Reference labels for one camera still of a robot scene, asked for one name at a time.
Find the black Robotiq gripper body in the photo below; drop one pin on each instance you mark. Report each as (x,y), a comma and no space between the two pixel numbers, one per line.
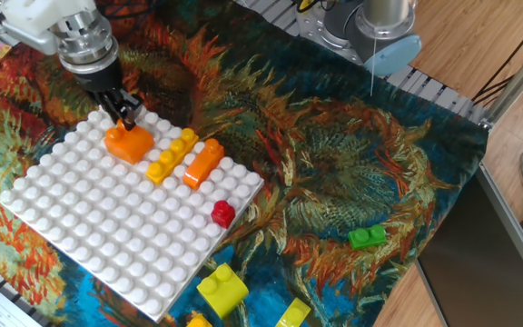
(100,79)

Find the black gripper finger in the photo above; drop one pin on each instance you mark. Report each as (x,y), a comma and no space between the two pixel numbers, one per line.
(127,106)
(107,104)

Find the orange two-stud block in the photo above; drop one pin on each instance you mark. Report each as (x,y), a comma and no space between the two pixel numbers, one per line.
(130,145)

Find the slim yellow four-stud block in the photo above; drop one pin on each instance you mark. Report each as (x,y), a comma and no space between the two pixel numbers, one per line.
(170,156)

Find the slim orange sloped block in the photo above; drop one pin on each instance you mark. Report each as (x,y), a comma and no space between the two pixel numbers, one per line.
(202,165)

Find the white studded baseplate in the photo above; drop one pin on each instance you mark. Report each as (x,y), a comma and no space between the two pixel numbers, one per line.
(116,218)

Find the small red block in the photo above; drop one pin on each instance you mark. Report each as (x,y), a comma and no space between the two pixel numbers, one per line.
(223,215)

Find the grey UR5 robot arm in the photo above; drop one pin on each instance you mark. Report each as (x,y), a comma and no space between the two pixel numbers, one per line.
(379,32)

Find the white and silver wrist adapter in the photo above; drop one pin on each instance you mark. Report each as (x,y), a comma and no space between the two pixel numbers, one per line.
(52,22)

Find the small yellow object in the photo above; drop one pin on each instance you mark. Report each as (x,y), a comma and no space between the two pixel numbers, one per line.
(304,4)

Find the large lime two-stud block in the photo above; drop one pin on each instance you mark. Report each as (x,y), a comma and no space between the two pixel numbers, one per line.
(223,290)

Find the large yellow four-stud block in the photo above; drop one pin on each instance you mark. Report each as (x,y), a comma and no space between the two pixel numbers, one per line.
(198,321)

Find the white zip tie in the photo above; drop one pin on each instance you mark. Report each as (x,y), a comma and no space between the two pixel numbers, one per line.
(373,66)

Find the small lime single-stud block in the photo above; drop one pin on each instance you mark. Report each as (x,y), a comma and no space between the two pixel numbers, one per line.
(293,313)

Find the small green two-stud block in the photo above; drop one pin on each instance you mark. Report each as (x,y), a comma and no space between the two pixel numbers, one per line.
(367,237)

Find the colourful sunflower pattern rug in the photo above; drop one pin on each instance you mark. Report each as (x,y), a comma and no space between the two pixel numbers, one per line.
(402,159)

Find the black monitor panel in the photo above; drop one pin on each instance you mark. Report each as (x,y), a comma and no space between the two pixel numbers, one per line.
(479,263)

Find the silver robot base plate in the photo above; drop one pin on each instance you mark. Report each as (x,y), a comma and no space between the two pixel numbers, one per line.
(316,32)

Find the aluminium frame beam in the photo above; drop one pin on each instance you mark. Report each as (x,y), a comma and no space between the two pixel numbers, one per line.
(516,86)

